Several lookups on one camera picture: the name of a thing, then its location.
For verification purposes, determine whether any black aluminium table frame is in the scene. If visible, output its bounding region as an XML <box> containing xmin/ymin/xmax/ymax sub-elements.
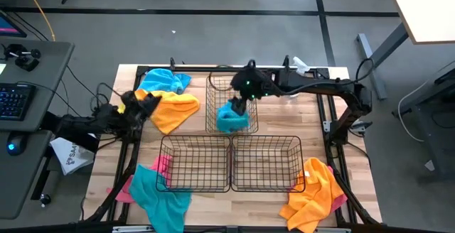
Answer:
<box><xmin>80</xmin><ymin>57</ymin><xmax>383</xmax><ymax>229</ymax></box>

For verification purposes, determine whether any clear spray bottle white trigger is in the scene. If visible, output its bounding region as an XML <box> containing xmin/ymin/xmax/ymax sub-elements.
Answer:
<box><xmin>291</xmin><ymin>56</ymin><xmax>311</xmax><ymax>77</ymax></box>

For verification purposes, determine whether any yellow cable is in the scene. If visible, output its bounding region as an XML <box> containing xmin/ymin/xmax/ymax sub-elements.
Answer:
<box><xmin>17</xmin><ymin>0</ymin><xmax>57</xmax><ymax>42</ymax></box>

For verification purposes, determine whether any orange microfiber towel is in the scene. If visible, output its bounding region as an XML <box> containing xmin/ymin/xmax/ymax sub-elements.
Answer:
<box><xmin>117</xmin><ymin>89</ymin><xmax>200</xmax><ymax>136</ymax></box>
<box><xmin>279</xmin><ymin>157</ymin><xmax>345</xmax><ymax>233</ymax></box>

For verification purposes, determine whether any black backlit keyboard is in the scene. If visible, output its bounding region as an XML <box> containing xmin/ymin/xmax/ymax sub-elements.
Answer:
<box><xmin>0</xmin><ymin>82</ymin><xmax>37</xmax><ymax>122</ymax></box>

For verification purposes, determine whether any white table top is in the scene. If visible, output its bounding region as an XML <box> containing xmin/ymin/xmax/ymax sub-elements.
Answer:
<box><xmin>383</xmin><ymin>0</ymin><xmax>455</xmax><ymax>45</ymax></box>

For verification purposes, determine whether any pink microfiber towel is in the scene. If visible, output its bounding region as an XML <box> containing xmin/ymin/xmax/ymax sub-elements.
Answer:
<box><xmin>105</xmin><ymin>154</ymin><xmax>174</xmax><ymax>204</ymax></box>
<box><xmin>327</xmin><ymin>165</ymin><xmax>348</xmax><ymax>212</ymax></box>

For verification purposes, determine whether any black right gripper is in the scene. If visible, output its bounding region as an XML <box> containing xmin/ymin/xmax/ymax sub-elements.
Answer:
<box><xmin>230</xmin><ymin>65</ymin><xmax>277</xmax><ymax>117</ymax></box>

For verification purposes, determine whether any black computer mouse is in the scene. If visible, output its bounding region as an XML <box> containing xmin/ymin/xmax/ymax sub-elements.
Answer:
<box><xmin>6</xmin><ymin>133</ymin><xmax>28</xmax><ymax>156</ymax></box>

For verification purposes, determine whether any narrow black wire basket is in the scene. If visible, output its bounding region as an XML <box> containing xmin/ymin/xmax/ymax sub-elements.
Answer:
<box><xmin>205</xmin><ymin>73</ymin><xmax>259</xmax><ymax>135</ymax></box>

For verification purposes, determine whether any wide black wire basket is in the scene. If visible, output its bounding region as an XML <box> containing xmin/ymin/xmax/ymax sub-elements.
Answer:
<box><xmin>155</xmin><ymin>135</ymin><xmax>232</xmax><ymax>193</ymax></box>
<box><xmin>230</xmin><ymin>135</ymin><xmax>306</xmax><ymax>193</ymax></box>

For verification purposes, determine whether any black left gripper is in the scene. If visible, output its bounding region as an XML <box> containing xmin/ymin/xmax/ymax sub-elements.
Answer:
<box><xmin>115</xmin><ymin>90</ymin><xmax>163</xmax><ymax>137</ymax></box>

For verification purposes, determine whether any white printed bag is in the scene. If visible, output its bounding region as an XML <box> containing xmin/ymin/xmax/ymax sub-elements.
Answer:
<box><xmin>49</xmin><ymin>136</ymin><xmax>97</xmax><ymax>176</ymax></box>

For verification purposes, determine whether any grey side desk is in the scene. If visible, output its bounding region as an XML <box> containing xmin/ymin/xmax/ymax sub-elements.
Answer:
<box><xmin>0</xmin><ymin>39</ymin><xmax>75</xmax><ymax>220</ymax></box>

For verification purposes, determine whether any computer monitor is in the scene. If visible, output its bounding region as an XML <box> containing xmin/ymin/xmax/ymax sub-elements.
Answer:
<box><xmin>0</xmin><ymin>11</ymin><xmax>28</xmax><ymax>38</ymax></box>

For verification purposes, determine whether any white cable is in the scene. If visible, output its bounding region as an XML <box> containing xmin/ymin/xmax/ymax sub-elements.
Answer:
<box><xmin>397</xmin><ymin>79</ymin><xmax>432</xmax><ymax>143</ymax></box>

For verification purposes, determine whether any blue microfiber towel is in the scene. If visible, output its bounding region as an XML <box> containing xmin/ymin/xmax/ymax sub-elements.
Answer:
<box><xmin>215</xmin><ymin>99</ymin><xmax>251</xmax><ymax>134</ymax></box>
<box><xmin>136</xmin><ymin>67</ymin><xmax>192</xmax><ymax>95</ymax></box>
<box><xmin>128</xmin><ymin>164</ymin><xmax>193</xmax><ymax>233</ymax></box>

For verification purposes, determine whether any grey table leg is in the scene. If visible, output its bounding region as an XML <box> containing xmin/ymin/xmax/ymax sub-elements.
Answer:
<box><xmin>356</xmin><ymin>22</ymin><xmax>410</xmax><ymax>101</ymax></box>

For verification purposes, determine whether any black clamp device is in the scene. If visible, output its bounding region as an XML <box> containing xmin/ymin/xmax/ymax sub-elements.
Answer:
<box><xmin>2</xmin><ymin>43</ymin><xmax>42</xmax><ymax>72</ymax></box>

